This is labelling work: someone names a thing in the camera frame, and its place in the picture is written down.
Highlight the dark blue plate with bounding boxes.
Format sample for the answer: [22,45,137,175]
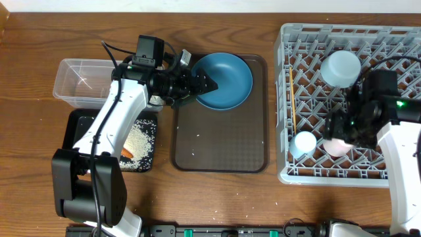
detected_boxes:
[192,53,253,111]

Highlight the pink cup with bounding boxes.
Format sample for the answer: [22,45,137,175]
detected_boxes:
[323,138,354,157]

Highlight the light blue cup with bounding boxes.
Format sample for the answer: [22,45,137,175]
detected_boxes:
[289,131,317,159]

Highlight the light blue bowl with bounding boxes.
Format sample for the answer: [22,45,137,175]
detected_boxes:
[320,50,362,88]

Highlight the wooden chopstick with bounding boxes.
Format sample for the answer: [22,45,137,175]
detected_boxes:
[289,66,297,134]

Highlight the pile of white rice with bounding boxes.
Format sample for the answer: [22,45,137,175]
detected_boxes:
[119,118,157,172]

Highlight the orange carrot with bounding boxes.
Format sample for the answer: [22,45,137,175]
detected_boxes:
[121,148,134,159]

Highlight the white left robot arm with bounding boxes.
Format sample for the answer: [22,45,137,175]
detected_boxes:
[51,56,218,236]

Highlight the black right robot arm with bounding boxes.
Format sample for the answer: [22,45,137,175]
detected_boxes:
[323,95,420,236]

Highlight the grey dishwasher rack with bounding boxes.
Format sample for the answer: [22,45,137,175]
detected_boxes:
[274,23,420,188]

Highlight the brown serving tray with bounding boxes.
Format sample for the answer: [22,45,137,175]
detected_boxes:
[170,55,269,173]

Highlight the clear plastic bin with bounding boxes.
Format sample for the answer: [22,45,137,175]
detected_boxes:
[53,58,165,112]

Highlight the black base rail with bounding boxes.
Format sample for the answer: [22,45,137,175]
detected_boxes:
[65,219,392,237]

